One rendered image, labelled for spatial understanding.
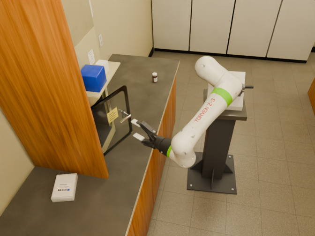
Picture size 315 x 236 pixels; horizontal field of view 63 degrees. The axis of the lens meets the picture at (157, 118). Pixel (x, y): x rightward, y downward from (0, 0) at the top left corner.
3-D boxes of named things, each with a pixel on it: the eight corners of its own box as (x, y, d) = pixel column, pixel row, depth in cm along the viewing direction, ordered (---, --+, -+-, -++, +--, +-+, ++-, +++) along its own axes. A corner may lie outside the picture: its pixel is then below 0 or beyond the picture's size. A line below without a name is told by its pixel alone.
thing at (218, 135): (233, 155, 284) (250, 89, 223) (236, 194, 250) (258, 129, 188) (189, 151, 290) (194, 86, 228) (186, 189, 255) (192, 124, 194)
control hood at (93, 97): (80, 110, 131) (76, 94, 125) (104, 75, 154) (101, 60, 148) (102, 113, 129) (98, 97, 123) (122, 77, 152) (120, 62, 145)
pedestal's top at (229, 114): (242, 94, 218) (243, 91, 215) (246, 121, 195) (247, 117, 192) (203, 92, 222) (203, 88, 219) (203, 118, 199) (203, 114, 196)
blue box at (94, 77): (80, 90, 127) (76, 75, 121) (88, 79, 134) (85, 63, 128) (100, 92, 125) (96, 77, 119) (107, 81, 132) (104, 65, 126)
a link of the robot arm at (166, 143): (165, 150, 132) (165, 161, 138) (178, 136, 139) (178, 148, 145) (156, 144, 135) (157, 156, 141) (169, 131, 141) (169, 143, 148)
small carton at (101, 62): (96, 74, 137) (94, 64, 133) (101, 69, 141) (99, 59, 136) (105, 75, 136) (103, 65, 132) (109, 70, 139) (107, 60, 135)
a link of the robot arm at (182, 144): (227, 113, 137) (209, 104, 142) (227, 99, 128) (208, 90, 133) (186, 164, 124) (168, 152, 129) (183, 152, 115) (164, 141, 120)
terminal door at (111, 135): (98, 159, 161) (84, 111, 134) (132, 131, 178) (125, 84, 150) (99, 160, 161) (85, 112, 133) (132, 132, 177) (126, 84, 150)
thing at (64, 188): (52, 202, 146) (50, 199, 143) (58, 178, 158) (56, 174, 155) (74, 200, 147) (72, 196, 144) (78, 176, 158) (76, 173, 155)
